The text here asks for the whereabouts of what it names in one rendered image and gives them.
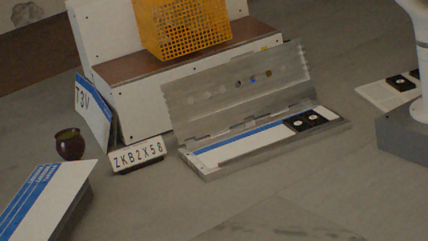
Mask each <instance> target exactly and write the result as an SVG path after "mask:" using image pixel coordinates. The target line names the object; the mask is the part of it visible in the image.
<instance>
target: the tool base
mask: <svg viewBox="0 0 428 241"><path fill-rule="evenodd" d="M315 100H316V97H314V98H311V99H309V98H304V99H302V101H301V102H299V103H297V104H293V105H291V106H289V109H290V110H289V111H286V112H283V113H281V114H278V115H275V116H271V117H270V114H266V115H263V116H260V117H257V118H252V117H251V118H247V119H245V120H244V122H243V123H242V124H240V125H237V126H234V127H230V128H229V129H230V132H229V133H227V134H224V135H221V136H218V137H215V138H213V139H211V136H206V137H203V138H201V139H197V140H194V139H190V140H188V141H185V143H183V145H181V146H179V147H180V149H178V152H179V155H180V156H181V157H182V159H183V160H184V161H186V162H187V163H188V164H189V165H190V166H191V167H192V168H193V169H194V170H195V172H196V173H198V174H199V175H200V176H201V177H202V178H203V179H204V180H205V181H206V182H208V181H212V180H214V179H217V178H220V177H223V176H226V175H229V174H231V173H234V172H237V171H238V170H240V169H243V168H246V167H249V166H252V165H255V164H257V163H260V162H263V161H266V160H268V159H271V158H272V157H275V156H278V155H281V154H283V153H286V152H289V151H292V150H294V149H297V148H300V147H303V146H306V145H307V144H309V143H313V142H315V141H318V140H320V139H324V138H326V137H329V136H332V135H335V134H338V133H341V131H344V130H347V129H350V128H351V124H350V121H349V119H346V118H344V117H343V121H341V122H339V123H335V124H333V125H329V126H327V127H324V128H321V129H318V130H316V131H312V132H310V133H308V134H306V135H303V136H301V137H297V138H295V139H292V140H289V141H286V142H283V143H280V144H278V145H277V146H274V147H271V148H269V149H265V150H263V151H259V152H257V153H254V154H252V155H248V156H246V157H242V159H239V160H236V161H233V162H230V163H228V164H225V165H222V166H216V167H212V168H210V169H208V168H207V167H206V166H205V165H204V164H203V163H202V162H200V160H198V159H197V158H196V156H194V154H192V152H193V151H196V150H199V149H202V148H204V147H208V146H211V145H212V144H214V143H218V142H219V141H224V140H225V139H229V138H231V137H234V136H237V135H240V134H243V133H245V132H246V131H250V130H253V129H256V128H258V127H261V126H264V125H267V124H270V123H273V122H276V121H279V120H280V119H282V118H285V117H287V116H291V115H293V114H296V113H299V112H303V111H305V110H308V109H311V108H312V107H315V106H321V105H322V104H321V103H320V102H317V101H315ZM187 153H189V155H187ZM201 167H203V169H201Z"/></svg>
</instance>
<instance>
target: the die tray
mask: <svg viewBox="0 0 428 241"><path fill-rule="evenodd" d="M401 75H402V76H404V77H405V78H406V79H409V80H410V81H412V82H413V83H415V85H416V88H415V89H412V90H408V91H404V92H399V91H397V90H396V89H394V88H393V87H392V86H390V84H389V83H386V82H385V79H383V80H379V81H376V82H372V83H369V84H366V85H364V86H360V87H358V88H355V89H354V93H356V94H358V95H359V96H360V97H361V98H362V99H363V100H365V101H366V102H368V103H369V104H371V105H372V106H374V107H375V108H376V109H377V110H379V111H380V112H381V113H383V114H384V113H386V112H389V111H391V110H393V109H395V107H397V106H400V105H402V104H404V103H406V102H408V101H410V100H412V99H414V98H416V96H419V95H421V94H422V91H421V81H420V80H418V79H416V78H414V77H412V76H410V74H409V72H404V73H402V74H401Z"/></svg>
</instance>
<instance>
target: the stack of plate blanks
mask: <svg viewBox="0 0 428 241"><path fill-rule="evenodd" d="M44 165H45V164H43V165H38V166H37V167H36V168H35V169H34V171H33V172H32V174H31V175H30V176H29V179H27V180H26V182H25V183H24V184H23V185H22V187H21V189H20V190H19V192H17V193H16V195H15V196H14V198H13V199H12V201H11V202H10V204H8V205H7V207H6V209H5V210H4V212H3V213H2V214H1V215H0V225H1V224H2V223H3V221H4V220H5V218H6V217H7V215H8V214H9V213H10V212H11V210H12V209H13V207H14V206H15V204H16V203H17V202H18V200H20V199H21V196H22V195H23V194H24V192H25V190H26V189H27V188H28V187H29V186H30V184H31V182H32V181H33V180H34V179H35V176H36V175H37V174H38V173H39V172H40V171H41V169H42V168H43V166H44ZM93 197H94V194H93V192H92V187H91V185H90V183H89V181H88V177H87V178H86V180H85V182H84V184H83V185H82V187H81V188H80V190H78V193H77V194H76V196H75V198H74V199H73V201H72V203H71V205H70V206H69V207H68V209H67V210H66V212H65V214H64V216H63V217H62V219H61V220H60V221H59V223H58V225H57V226H56V228H55V230H54V231H53V234H52V235H51V236H50V237H49V239H48V240H47V241H67V240H68V238H69V237H70V234H71V233H72V232H73V230H74V228H75V227H76V225H77V223H78V221H79V219H80V218H81V217H82V215H83V213H84V211H85V209H86V208H87V206H88V204H89V203H90V201H91V200H92V198H93Z"/></svg>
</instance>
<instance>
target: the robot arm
mask: <svg viewBox="0 0 428 241"><path fill-rule="evenodd" d="M395 1H396V2H397V3H398V4H399V5H400V6H401V7H402V8H403V9H404V10H405V11H406V12H407V13H408V14H409V16H410V18H411V21H412V23H413V28H414V33H415V43H416V44H417V47H416V50H417V55H418V61H419V73H420V80H421V91H422V97H420V98H419V99H417V100H415V101H414V102H413V103H412V104H411V106H410V115H411V116H412V117H413V118H414V119H415V120H416V121H417V122H420V123H425V124H428V0H395Z"/></svg>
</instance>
